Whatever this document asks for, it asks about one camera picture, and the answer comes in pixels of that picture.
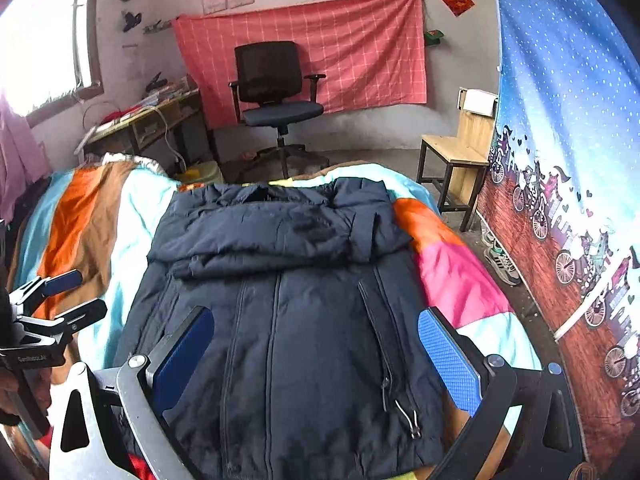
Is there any grey striped sneaker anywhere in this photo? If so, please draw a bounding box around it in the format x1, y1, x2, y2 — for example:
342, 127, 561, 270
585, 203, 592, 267
482, 240, 522, 286

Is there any wooden desk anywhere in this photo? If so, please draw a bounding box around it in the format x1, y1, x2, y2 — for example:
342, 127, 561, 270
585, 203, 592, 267
82, 87, 221, 166

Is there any yellow-green bag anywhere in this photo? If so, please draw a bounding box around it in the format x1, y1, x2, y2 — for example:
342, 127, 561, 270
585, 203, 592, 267
172, 160, 223, 186

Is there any thin wire hoop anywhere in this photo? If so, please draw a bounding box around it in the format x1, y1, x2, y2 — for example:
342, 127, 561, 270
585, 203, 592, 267
82, 101, 121, 131

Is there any wooden chair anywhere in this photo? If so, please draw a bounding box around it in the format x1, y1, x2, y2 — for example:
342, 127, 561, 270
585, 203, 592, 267
416, 87, 498, 232

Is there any colourful striped blanket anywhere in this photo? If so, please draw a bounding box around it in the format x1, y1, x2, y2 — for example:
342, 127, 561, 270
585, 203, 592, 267
0, 157, 543, 480

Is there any pink checked wall cloth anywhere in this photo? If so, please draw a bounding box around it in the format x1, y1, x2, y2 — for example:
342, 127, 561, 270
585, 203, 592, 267
172, 0, 428, 130

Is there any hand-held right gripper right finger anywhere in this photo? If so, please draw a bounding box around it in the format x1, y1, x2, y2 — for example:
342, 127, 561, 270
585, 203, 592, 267
417, 306, 586, 480

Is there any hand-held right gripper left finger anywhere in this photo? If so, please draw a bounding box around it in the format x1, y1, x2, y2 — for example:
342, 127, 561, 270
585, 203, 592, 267
49, 306, 215, 480

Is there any pink hanging garment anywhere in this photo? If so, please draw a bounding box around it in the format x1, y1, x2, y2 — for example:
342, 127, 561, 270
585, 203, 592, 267
0, 91, 51, 221

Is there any white box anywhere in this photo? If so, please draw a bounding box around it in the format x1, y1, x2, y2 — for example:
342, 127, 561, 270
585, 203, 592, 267
458, 88, 498, 116

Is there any person's left hand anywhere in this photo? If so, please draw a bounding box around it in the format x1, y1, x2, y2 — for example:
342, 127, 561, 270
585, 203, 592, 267
0, 372, 26, 423

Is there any blue printed curtain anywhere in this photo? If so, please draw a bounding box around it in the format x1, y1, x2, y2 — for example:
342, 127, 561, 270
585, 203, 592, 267
475, 0, 640, 476

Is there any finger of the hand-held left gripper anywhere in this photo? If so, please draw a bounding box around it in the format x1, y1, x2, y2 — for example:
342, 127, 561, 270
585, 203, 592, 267
9, 269, 83, 316
15, 298, 108, 346

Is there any white cable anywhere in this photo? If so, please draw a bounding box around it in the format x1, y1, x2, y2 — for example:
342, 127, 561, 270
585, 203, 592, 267
150, 105, 188, 173

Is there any navy padded jacket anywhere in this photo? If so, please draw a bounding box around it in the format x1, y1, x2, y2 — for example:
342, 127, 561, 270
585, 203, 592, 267
112, 176, 446, 480

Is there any black office chair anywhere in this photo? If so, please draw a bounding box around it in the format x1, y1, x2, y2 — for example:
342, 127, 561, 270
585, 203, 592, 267
228, 41, 331, 180

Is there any window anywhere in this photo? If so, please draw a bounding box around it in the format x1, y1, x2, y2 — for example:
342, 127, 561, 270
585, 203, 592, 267
0, 0, 105, 128

